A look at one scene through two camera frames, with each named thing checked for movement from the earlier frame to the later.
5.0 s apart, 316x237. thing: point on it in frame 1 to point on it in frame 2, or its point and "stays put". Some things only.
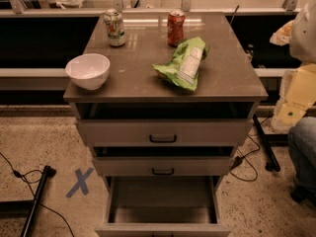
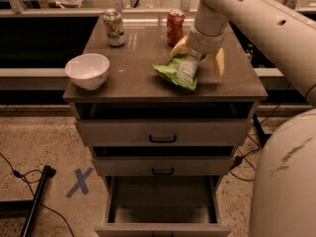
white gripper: (304, 39) to (206, 42)
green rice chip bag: (183, 68) stays put
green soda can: (115, 26) stays put
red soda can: (175, 27) stays put
